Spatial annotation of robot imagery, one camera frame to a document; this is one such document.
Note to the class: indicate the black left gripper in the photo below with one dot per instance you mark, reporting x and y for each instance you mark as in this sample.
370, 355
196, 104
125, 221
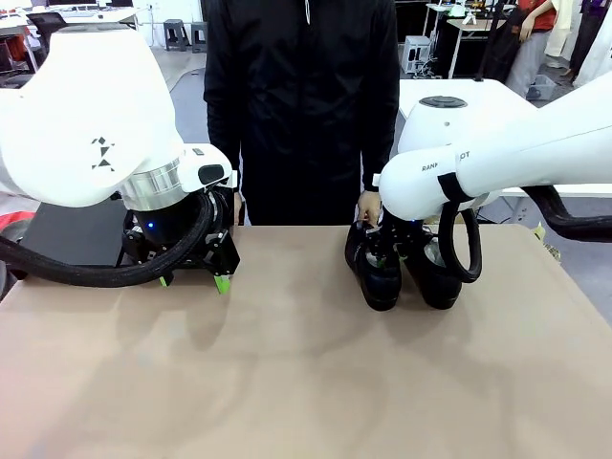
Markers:
225, 255

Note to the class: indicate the wooden top table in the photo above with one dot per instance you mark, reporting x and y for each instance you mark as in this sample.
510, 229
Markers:
473, 24

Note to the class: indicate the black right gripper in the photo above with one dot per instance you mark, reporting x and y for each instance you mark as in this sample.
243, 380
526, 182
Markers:
399, 229

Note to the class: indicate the white office desk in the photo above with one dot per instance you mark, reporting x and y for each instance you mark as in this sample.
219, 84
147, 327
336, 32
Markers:
110, 14

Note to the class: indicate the white paper shoe stuffing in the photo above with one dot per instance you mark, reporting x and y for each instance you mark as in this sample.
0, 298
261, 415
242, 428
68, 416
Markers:
431, 251

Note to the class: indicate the grey storage bin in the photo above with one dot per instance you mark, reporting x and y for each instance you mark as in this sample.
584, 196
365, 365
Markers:
542, 88

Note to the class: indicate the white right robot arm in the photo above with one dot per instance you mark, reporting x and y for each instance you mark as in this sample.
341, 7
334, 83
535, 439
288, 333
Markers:
502, 143

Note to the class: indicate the white computer case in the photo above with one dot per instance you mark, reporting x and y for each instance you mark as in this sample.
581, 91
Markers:
418, 52

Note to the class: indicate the person's right forearm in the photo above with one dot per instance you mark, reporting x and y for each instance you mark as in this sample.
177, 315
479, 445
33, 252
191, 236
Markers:
229, 134

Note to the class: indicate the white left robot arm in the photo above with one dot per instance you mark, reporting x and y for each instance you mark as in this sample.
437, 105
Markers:
72, 119

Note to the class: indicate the person in red shirt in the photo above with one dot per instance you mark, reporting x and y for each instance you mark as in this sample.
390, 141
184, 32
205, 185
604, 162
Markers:
542, 19

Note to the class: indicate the white table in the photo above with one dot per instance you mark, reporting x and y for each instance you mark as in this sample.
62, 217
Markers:
483, 93

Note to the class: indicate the person in black jacket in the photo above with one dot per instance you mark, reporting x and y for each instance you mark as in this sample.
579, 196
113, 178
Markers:
301, 95

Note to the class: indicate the person's left forearm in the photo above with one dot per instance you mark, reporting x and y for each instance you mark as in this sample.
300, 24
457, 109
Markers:
378, 153

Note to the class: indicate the grey stool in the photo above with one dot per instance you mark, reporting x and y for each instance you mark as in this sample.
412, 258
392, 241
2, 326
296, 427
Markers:
174, 28
198, 33

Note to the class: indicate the person's left hand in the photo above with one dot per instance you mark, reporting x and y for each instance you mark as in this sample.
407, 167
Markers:
370, 208

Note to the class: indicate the black office chair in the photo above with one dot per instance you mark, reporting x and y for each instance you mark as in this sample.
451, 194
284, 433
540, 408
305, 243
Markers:
48, 24

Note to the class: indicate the reddish cloth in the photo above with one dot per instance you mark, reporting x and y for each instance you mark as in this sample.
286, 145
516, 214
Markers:
14, 225

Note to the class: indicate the black shoe stand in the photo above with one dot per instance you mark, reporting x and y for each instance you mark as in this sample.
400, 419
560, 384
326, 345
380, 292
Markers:
72, 229

